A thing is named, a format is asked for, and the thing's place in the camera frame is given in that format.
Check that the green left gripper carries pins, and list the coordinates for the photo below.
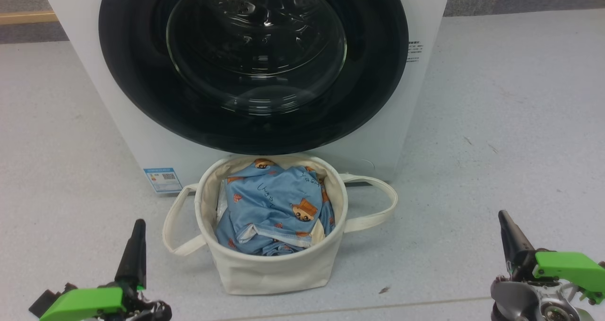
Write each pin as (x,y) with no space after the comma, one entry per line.
(85,302)

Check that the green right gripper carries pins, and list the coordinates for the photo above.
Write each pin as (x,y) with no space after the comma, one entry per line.
(572,269)

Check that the blue bear print garment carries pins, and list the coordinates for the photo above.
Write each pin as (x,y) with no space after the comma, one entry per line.
(269,203)

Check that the black round glass washer door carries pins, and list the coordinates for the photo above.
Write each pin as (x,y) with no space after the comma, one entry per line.
(137,75)

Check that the white front-load washing machine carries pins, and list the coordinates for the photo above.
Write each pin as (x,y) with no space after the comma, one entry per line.
(118,122)

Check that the blue energy label sticker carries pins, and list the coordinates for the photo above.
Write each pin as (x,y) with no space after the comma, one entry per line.
(163,180)

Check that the white cushion basket filler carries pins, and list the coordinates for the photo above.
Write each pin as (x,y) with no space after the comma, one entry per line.
(221,203)

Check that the cream canvas laundry basket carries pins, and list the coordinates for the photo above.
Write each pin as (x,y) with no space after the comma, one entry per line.
(264,273)

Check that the round drain filter cover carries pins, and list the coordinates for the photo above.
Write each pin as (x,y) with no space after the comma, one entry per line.
(364,166)

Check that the small printed text label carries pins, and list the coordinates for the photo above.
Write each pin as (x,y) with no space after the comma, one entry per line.
(413,51)

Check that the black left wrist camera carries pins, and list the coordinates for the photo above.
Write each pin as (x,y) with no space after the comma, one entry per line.
(45,302)

